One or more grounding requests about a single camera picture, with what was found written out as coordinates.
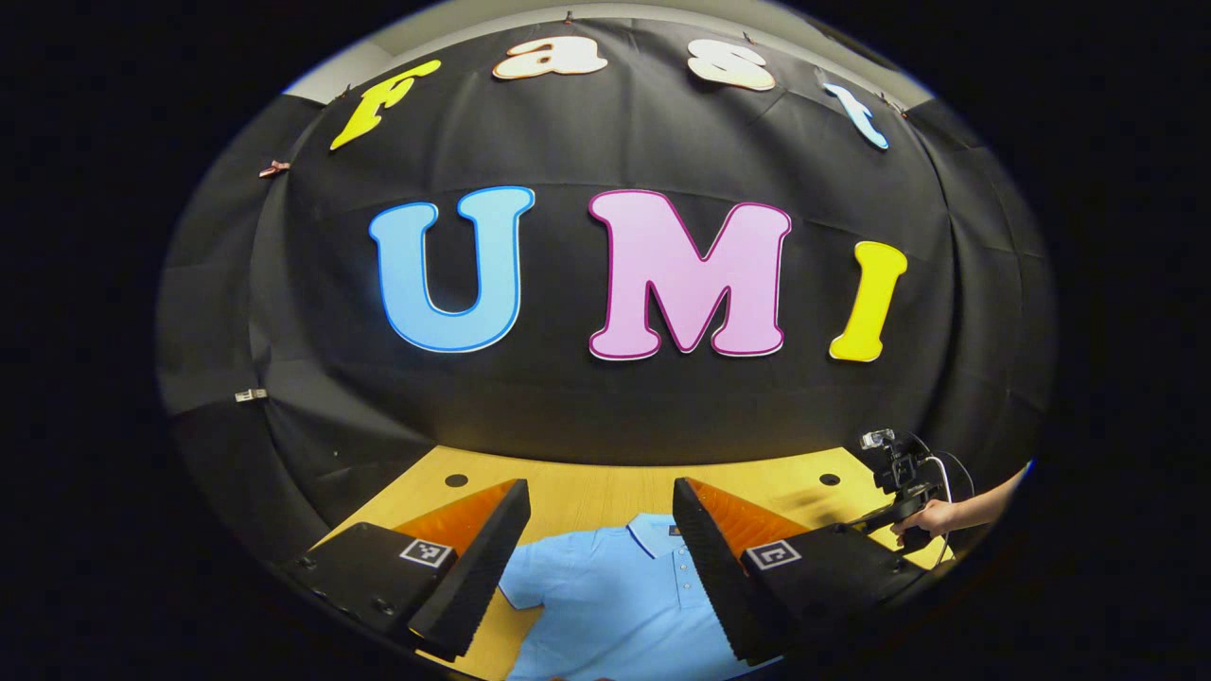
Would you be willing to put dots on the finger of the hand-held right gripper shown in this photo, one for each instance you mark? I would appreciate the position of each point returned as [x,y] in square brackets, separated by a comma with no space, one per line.
[866,520]

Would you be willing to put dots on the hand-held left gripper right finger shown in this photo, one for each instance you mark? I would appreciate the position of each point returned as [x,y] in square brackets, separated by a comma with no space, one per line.
[710,567]

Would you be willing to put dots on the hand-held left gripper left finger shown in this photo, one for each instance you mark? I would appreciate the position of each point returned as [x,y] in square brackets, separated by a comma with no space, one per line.
[482,567]

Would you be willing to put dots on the light blue T-shirt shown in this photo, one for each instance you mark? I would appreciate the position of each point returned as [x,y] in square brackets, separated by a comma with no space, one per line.
[615,605]

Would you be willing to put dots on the black backdrop cloth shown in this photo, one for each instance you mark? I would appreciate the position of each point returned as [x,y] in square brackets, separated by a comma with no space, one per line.
[568,397]

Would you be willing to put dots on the silver cloth clip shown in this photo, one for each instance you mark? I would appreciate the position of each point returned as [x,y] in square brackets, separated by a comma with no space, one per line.
[251,394]

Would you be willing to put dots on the copper cloth clip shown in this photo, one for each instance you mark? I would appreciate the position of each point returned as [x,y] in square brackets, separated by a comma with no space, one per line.
[274,168]

